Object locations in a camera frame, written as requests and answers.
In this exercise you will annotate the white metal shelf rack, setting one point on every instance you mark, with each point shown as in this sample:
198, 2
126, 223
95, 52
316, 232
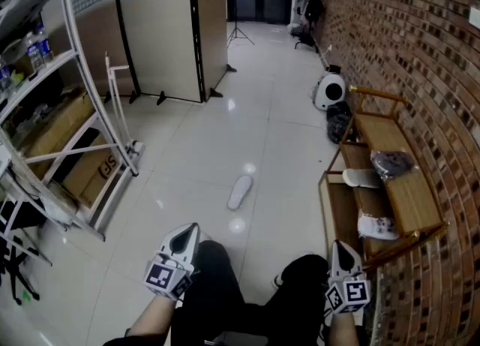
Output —
86, 74

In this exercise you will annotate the black chair base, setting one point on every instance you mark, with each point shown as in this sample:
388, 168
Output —
305, 38

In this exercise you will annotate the patterned white slipper shelf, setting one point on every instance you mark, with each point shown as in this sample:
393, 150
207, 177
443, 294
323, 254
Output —
377, 226

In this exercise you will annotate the cardboard box with black print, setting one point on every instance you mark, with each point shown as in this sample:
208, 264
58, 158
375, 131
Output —
90, 175

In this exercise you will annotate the person's black shirt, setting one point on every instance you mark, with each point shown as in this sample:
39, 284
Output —
116, 341

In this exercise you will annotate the white slipper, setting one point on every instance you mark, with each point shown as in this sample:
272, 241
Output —
362, 178
240, 192

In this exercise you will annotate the person's right forearm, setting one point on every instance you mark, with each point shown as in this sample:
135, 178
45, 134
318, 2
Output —
343, 329

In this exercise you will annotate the small black box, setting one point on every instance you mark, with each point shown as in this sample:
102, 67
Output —
334, 68

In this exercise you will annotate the beige partition screen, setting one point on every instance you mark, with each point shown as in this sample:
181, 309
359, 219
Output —
161, 44

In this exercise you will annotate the grey slipper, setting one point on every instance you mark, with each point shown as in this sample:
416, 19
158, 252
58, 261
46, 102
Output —
392, 162

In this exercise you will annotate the white wall plate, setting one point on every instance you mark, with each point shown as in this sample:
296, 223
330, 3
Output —
474, 18

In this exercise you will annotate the person's left forearm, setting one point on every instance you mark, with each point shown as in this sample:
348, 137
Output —
153, 318

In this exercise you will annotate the black hanging jacket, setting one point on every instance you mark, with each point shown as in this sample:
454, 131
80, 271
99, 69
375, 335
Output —
314, 10

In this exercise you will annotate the plain cardboard box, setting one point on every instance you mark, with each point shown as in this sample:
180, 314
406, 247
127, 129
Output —
56, 127

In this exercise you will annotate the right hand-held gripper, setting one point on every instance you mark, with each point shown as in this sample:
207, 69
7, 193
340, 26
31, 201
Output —
348, 284

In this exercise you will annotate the person's right white shoe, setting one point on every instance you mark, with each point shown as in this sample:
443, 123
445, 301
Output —
278, 281

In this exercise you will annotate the person's black trousers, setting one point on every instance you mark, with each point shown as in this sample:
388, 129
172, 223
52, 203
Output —
213, 299

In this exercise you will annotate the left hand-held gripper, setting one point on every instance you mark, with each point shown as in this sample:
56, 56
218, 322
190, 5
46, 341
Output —
176, 262

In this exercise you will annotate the black tripod light stand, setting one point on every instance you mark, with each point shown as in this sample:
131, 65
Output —
236, 33

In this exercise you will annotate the white round-window carrier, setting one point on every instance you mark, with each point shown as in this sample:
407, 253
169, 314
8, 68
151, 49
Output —
330, 91

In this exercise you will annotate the black plastic bag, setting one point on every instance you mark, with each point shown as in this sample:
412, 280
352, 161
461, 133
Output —
337, 110
337, 130

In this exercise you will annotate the wooden shoe bench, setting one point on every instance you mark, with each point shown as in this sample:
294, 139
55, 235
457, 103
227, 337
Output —
408, 190

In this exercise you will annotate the black folded tripod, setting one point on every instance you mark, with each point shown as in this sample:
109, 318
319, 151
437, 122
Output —
17, 273

